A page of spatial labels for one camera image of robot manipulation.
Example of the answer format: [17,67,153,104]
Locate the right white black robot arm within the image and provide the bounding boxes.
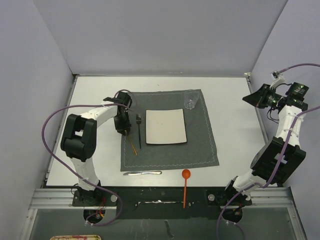
[222,82,309,205]

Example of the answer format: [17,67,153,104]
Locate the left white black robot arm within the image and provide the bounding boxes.
[60,91,132,206]

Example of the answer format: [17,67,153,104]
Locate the dark grey cloth placemat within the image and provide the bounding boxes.
[120,89,219,172]

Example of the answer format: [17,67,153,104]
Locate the silver table knife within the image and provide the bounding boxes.
[123,170,162,176]

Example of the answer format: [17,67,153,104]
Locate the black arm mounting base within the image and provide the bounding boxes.
[71,186,252,221]

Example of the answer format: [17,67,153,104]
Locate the white square plate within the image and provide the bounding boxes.
[145,108,187,145]

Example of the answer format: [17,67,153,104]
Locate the dark handled silver fork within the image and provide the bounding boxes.
[136,113,142,150]

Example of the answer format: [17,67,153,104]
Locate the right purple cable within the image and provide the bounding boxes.
[216,63,320,240]

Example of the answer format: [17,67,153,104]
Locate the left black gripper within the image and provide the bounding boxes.
[113,111,132,135]

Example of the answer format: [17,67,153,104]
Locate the floral tray edge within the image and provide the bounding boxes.
[50,234,102,240]

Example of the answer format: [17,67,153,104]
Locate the gold fork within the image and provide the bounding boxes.
[125,130,138,156]

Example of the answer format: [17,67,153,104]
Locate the orange plastic spoon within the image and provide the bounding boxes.
[182,169,191,209]

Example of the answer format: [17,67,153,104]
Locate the clear plastic cup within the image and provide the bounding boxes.
[183,89,200,110]

